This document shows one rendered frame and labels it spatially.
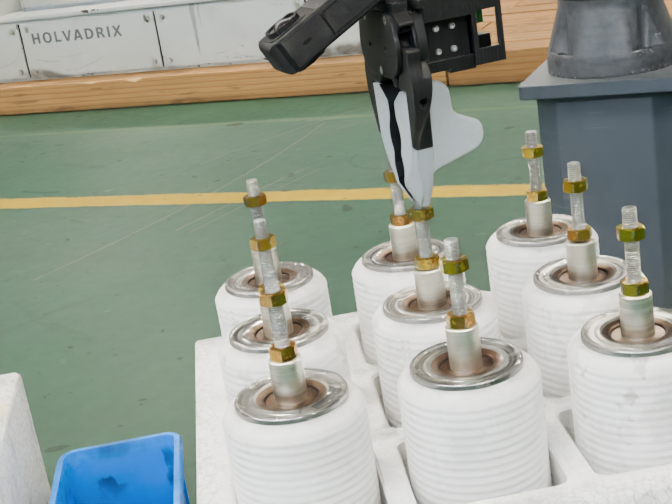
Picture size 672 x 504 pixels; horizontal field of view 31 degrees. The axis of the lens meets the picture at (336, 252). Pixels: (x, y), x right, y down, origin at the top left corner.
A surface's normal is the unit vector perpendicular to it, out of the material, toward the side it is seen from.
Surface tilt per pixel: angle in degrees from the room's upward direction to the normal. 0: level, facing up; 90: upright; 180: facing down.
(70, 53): 90
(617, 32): 73
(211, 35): 90
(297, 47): 88
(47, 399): 0
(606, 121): 90
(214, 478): 0
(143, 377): 0
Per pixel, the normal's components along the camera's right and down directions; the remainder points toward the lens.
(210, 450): -0.15, -0.94
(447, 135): 0.33, 0.27
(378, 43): -0.94, 0.24
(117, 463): 0.12, 0.27
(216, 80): -0.37, 0.35
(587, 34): -0.54, 0.05
